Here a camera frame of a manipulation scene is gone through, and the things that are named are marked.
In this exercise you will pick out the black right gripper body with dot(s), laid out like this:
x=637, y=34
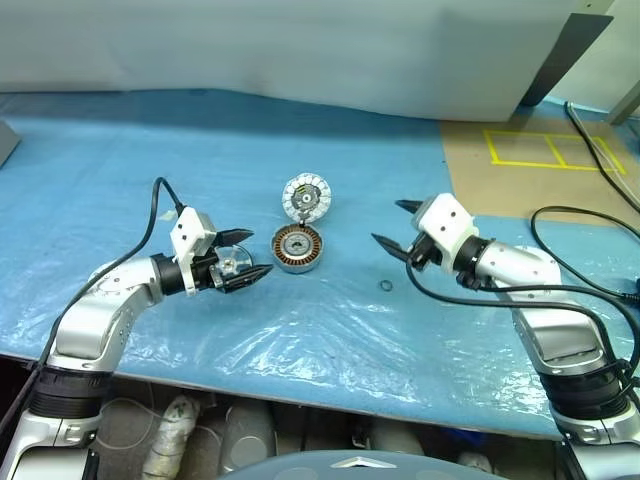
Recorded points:
x=425, y=252

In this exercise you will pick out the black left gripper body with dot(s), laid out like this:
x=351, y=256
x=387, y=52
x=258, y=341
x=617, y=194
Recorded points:
x=202, y=272

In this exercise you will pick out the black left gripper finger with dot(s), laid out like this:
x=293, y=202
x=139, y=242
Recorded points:
x=250, y=278
x=232, y=237

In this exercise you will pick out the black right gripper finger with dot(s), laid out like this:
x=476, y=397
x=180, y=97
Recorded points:
x=410, y=206
x=395, y=248

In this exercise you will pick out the small silver part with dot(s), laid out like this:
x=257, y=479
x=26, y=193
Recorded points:
x=231, y=264

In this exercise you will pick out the motor stator housing copper windings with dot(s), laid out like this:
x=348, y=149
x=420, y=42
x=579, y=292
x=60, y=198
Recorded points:
x=297, y=250

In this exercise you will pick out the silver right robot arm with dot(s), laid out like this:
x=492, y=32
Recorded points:
x=520, y=265

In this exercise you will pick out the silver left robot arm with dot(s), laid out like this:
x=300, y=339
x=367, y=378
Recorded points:
x=100, y=310

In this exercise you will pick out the blue plastic table sheet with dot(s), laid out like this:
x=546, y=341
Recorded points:
x=300, y=325

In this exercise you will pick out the brown cardboard sheet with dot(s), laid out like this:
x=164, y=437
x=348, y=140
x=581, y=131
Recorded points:
x=500, y=190

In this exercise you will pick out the grey rounded cylinder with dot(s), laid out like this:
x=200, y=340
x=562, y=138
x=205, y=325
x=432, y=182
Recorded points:
x=247, y=440
x=395, y=440

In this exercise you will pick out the white wrapped bundle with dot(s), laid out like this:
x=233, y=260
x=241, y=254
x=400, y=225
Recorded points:
x=172, y=435

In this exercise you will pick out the white backdrop board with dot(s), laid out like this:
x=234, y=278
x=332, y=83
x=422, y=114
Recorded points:
x=300, y=50

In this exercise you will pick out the grey robot torso cover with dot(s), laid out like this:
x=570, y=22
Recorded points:
x=350, y=467

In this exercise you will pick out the dark grey slanted panel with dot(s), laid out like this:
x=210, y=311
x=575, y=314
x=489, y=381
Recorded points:
x=565, y=55

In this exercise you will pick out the grey angled metal object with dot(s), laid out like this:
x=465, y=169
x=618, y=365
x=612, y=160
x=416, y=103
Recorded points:
x=6, y=142

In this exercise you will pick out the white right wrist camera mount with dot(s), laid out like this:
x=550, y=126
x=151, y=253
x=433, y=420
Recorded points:
x=445, y=215

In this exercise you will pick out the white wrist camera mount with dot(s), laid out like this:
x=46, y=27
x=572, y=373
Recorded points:
x=445, y=215
x=190, y=227

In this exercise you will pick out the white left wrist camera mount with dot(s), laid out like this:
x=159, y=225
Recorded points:
x=190, y=227

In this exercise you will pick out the grey metal post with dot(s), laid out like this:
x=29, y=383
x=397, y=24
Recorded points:
x=627, y=102

